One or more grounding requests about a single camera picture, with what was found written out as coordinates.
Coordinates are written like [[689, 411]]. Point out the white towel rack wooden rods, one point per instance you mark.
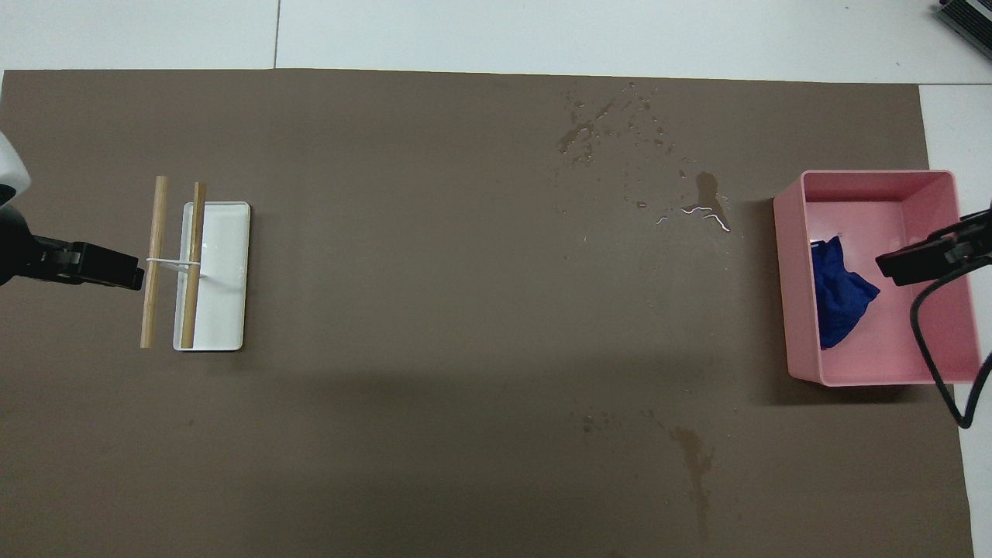
[[225, 325]]

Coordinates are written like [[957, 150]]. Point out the blue towel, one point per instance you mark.
[[837, 302]]

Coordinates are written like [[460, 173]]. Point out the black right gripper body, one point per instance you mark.
[[973, 240]]

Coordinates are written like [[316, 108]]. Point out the dark ribbed device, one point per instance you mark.
[[969, 15]]

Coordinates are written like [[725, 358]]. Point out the brown table mat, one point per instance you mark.
[[426, 271]]

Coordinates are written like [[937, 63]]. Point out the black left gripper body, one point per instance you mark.
[[23, 256]]

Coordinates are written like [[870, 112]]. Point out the pink plastic bin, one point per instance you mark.
[[876, 194]]

